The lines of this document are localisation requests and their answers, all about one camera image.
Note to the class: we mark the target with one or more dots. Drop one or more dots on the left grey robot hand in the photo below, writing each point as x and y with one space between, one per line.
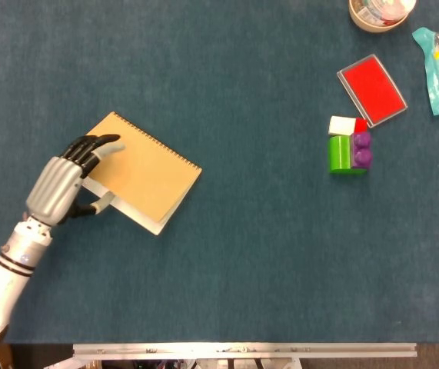
55 184

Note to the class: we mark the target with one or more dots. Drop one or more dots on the kraft cover spiral notebook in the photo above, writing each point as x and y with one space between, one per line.
146 173

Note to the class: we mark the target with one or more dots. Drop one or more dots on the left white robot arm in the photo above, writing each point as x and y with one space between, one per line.
11 261

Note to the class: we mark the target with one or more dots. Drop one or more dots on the blue felt table cover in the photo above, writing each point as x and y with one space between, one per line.
242 250

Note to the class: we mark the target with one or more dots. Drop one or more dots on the green toy block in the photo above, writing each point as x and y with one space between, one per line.
339 154

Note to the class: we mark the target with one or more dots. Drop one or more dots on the white toy block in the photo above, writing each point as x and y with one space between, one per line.
341 125

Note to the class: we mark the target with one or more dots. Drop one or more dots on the purple toy block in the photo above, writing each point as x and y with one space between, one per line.
362 150

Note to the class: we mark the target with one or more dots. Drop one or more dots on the red toy block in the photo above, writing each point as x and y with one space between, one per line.
361 125

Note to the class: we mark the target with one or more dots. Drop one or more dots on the red ink pad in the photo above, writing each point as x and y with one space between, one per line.
373 91

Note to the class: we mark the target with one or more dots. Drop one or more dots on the cream round bowl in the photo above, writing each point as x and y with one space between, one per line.
361 22

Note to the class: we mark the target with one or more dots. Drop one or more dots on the clear plastic jar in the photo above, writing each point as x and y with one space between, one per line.
384 8

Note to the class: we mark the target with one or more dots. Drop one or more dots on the aluminium frame rail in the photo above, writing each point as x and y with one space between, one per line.
242 349

